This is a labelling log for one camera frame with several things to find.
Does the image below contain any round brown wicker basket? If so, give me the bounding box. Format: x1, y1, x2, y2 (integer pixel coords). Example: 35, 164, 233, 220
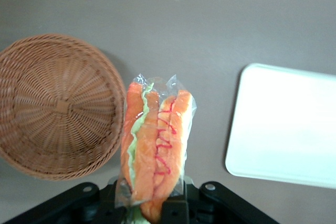
0, 33, 127, 182

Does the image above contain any toy hot dog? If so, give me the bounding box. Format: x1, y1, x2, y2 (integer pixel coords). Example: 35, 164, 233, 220
115, 73, 198, 224

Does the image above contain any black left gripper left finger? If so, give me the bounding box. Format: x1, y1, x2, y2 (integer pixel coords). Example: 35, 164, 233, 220
5, 178, 132, 224

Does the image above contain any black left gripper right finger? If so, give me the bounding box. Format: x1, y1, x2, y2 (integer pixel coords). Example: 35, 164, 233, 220
161, 176, 279, 224

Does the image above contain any cream plastic tray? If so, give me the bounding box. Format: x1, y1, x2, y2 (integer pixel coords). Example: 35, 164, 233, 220
224, 62, 336, 189

